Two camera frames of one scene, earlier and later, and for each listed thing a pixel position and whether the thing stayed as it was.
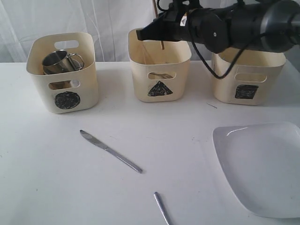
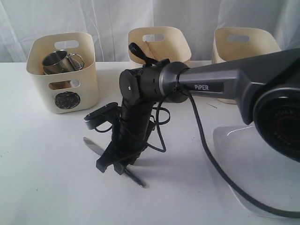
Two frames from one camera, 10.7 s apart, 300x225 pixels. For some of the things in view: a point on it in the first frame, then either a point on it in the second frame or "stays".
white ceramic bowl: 75,83 stays
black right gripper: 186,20 → 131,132
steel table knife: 113,152 → 100,151
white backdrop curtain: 110,21 stays
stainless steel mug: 59,61 stays
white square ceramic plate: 261,163 stays
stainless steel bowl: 48,70 stays
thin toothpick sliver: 211,105 stays
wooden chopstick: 144,53 → 151,49
